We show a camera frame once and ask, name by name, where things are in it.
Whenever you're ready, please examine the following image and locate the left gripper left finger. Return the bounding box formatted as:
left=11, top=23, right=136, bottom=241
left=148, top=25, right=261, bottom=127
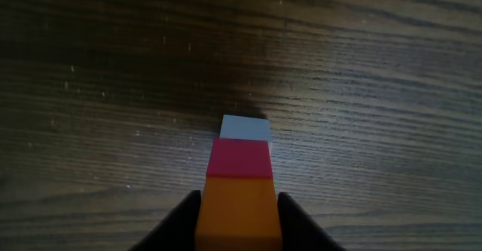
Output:
left=127, top=189, right=203, bottom=251

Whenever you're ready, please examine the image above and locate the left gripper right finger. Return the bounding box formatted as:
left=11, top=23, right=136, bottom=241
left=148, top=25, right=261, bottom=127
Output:
left=276, top=191, right=348, bottom=251

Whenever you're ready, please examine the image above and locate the orange cube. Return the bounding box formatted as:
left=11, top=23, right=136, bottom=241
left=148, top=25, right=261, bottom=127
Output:
left=194, top=176, right=284, bottom=251

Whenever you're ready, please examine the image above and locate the pink cube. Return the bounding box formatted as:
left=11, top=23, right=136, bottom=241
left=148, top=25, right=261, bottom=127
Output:
left=205, top=137, right=274, bottom=180

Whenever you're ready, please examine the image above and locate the white cube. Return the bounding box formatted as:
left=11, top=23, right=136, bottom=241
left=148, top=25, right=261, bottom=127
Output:
left=218, top=114, right=273, bottom=155

